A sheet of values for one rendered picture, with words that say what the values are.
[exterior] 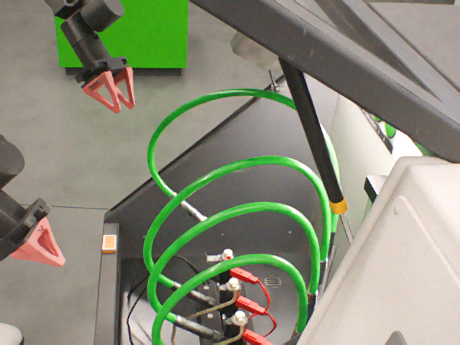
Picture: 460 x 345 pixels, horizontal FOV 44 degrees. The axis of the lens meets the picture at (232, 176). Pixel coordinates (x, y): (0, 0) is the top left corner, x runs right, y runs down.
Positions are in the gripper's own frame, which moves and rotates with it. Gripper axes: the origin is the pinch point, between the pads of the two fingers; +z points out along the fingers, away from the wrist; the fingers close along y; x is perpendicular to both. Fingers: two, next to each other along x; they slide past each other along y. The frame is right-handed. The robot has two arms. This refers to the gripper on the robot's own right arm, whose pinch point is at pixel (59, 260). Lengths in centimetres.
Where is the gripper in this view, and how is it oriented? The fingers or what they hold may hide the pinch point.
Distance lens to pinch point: 96.0
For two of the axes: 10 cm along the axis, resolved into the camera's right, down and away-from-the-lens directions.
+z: 6.6, 6.7, 3.4
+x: 1.1, -5.4, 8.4
